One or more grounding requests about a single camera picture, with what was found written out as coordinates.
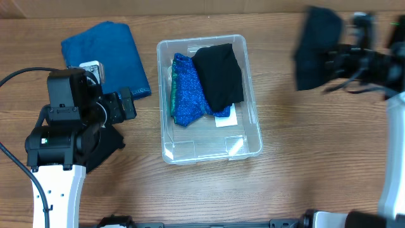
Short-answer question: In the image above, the black cloth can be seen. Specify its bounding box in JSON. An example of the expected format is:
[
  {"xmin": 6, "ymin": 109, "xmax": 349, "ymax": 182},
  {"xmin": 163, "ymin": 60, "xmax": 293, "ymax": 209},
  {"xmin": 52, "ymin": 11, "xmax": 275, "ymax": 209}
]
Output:
[
  {"xmin": 294, "ymin": 6, "xmax": 343, "ymax": 91},
  {"xmin": 192, "ymin": 43, "xmax": 244, "ymax": 112},
  {"xmin": 85, "ymin": 125, "xmax": 125, "ymax": 174}
]

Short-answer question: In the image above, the sparkly blue green cloth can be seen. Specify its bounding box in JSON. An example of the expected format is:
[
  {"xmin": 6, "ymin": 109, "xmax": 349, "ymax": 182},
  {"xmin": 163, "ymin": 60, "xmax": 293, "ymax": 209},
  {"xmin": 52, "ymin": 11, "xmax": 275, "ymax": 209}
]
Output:
[{"xmin": 170, "ymin": 53, "xmax": 230, "ymax": 127}]

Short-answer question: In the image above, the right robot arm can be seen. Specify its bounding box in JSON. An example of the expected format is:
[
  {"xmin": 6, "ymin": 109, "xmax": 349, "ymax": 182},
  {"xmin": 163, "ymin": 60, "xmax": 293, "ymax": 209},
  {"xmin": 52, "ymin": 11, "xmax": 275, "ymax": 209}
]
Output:
[{"xmin": 294, "ymin": 7, "xmax": 404, "ymax": 227}]

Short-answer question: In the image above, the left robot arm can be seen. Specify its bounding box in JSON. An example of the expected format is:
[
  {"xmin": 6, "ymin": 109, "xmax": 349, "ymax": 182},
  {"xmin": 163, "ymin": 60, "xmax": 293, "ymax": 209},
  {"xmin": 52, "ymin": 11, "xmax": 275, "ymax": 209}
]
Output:
[{"xmin": 25, "ymin": 66, "xmax": 135, "ymax": 227}]

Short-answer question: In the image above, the blue terry towel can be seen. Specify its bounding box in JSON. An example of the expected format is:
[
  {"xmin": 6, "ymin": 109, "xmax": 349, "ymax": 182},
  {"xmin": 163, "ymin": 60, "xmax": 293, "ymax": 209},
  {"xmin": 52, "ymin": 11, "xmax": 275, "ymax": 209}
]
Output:
[{"xmin": 61, "ymin": 22, "xmax": 151, "ymax": 99}]

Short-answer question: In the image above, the clear plastic storage bin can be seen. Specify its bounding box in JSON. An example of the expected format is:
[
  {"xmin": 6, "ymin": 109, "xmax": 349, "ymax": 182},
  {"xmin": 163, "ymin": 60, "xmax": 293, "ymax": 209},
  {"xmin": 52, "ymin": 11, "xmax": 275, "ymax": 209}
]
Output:
[{"xmin": 157, "ymin": 34, "xmax": 263, "ymax": 165}]

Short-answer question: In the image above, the white label in bin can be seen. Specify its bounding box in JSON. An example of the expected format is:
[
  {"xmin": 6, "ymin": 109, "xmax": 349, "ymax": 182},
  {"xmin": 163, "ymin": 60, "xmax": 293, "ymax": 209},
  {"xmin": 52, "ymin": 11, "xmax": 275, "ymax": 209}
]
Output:
[{"xmin": 215, "ymin": 104, "xmax": 238, "ymax": 127}]

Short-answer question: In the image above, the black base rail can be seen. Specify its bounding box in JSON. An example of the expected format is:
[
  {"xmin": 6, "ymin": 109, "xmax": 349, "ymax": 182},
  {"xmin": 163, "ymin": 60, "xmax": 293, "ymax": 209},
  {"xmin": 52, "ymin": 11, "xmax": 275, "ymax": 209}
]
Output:
[{"xmin": 79, "ymin": 216, "xmax": 301, "ymax": 228}]

